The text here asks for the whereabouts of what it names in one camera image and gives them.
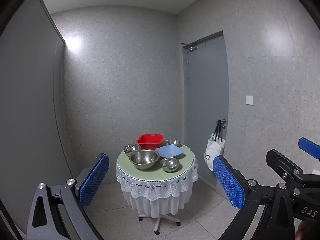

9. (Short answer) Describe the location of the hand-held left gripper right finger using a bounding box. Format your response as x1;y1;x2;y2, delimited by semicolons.
212;155;296;240

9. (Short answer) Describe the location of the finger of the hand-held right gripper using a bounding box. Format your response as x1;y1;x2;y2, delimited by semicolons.
298;137;320;159
266;149;305;181

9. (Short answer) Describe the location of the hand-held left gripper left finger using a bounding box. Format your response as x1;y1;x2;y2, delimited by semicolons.
26;153;110;240

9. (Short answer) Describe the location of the large steel bowl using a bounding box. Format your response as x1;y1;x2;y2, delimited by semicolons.
129;149;160;170

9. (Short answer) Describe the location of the blue square plate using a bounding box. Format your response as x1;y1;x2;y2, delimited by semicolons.
155;145;187;158

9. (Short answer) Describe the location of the red plastic basin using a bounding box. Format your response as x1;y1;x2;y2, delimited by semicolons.
137;134;164;150

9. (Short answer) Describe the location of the white tote bag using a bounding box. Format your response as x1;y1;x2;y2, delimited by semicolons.
203;120;226;172

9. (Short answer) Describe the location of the round table, white skirt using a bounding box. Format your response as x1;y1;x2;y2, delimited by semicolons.
115;142;199;218

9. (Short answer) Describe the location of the white wheeled table base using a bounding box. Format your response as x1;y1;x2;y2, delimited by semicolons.
137;214;181;235

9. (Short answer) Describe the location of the grey door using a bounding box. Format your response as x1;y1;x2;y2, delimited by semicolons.
183;31;230;189

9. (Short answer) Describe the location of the metal door closer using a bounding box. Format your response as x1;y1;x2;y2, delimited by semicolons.
181;42;199;52

